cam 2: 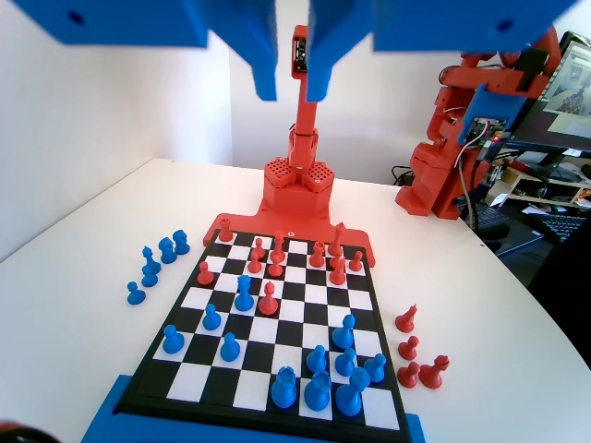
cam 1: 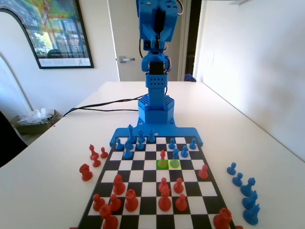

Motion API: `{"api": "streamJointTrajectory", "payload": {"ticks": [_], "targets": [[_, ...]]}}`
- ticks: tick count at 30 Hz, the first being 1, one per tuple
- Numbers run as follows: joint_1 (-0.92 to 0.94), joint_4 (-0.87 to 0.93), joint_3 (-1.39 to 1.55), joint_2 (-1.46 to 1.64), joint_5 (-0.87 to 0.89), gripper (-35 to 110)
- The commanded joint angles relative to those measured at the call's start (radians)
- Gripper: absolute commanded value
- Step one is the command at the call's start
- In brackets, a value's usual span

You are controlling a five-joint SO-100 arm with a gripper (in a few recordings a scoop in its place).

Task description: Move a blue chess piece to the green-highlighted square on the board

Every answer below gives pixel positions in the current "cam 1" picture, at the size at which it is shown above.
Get cardboard box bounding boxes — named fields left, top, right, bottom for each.
left=10, top=108, right=63, bottom=136

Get blue pawn moved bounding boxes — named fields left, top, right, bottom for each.
left=170, top=147, right=181, bottom=169

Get arched white panel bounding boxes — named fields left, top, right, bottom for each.
left=0, top=9, right=34, bottom=115

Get red bishop chess piece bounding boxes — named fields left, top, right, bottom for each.
left=89, top=144, right=99, bottom=160
left=112, top=174, right=126, bottom=195
left=157, top=149, right=167, bottom=169

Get red knight chess piece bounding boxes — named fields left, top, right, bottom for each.
left=79, top=163, right=93, bottom=181

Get red queen chess piece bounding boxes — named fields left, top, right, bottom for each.
left=158, top=186, right=172, bottom=212

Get black and white chessboard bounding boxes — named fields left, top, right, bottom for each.
left=77, top=135, right=236, bottom=229

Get blue king chess piece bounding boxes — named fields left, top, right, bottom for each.
left=127, top=124, right=134, bottom=144

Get framed poster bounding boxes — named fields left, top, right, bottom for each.
left=0, top=0, right=95, bottom=70

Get blue board mounting plate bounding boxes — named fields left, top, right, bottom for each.
left=109, top=119, right=204, bottom=147

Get clear plastic bags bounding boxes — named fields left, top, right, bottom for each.
left=18, top=107, right=56, bottom=125

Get white door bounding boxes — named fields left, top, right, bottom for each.
left=107, top=0, right=191, bottom=82

